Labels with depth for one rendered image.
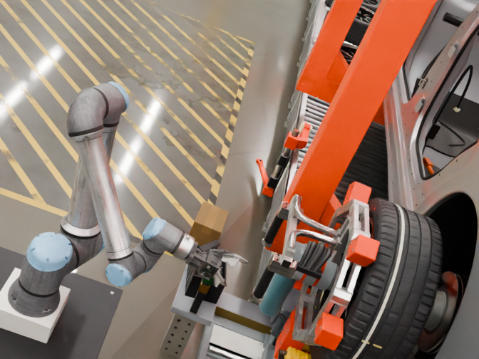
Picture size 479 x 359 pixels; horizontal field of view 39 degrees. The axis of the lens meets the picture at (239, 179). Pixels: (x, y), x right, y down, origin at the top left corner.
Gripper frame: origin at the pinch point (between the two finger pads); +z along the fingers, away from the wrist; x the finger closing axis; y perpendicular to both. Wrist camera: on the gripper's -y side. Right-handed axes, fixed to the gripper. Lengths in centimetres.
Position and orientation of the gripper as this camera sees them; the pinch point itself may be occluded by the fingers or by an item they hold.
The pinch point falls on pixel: (237, 273)
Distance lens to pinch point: 250.2
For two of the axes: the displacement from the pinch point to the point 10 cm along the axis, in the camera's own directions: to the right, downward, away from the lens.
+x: 5.2, -6.5, -5.5
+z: 8.4, 5.1, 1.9
